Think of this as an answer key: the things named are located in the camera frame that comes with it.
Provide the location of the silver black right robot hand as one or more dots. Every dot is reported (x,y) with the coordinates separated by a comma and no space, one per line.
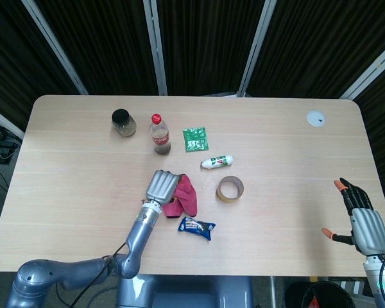
(367,226)

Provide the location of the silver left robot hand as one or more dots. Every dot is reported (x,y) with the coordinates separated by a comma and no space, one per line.
(162,187)

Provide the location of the pink cloth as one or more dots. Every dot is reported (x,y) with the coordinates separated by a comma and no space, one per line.
(187,197)

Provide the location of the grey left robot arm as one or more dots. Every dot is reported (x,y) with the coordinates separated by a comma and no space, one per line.
(134,244)

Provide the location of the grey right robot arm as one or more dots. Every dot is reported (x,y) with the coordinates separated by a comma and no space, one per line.
(377,282)

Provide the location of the cola bottle with red cap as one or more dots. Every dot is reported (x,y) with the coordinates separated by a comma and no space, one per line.
(160,138)

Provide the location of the small white green drink bottle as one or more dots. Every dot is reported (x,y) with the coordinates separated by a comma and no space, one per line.
(217,161)

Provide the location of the blue cookie snack pack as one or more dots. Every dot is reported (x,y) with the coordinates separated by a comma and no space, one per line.
(196,227)

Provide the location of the green foil sachet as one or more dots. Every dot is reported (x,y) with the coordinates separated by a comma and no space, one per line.
(196,139)

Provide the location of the yellow packing tape roll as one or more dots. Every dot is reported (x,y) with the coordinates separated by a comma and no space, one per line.
(230,199)

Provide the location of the glass jar with black lid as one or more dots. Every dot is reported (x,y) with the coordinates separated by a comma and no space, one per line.
(123,123)

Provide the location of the black trash bin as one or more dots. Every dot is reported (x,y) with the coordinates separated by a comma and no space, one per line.
(319,295)

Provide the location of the blue grey robot torso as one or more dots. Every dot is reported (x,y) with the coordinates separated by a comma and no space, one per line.
(186,292)

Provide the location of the grey partition frame post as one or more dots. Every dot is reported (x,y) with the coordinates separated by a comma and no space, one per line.
(56,48)
(4,120)
(372,70)
(156,48)
(255,48)

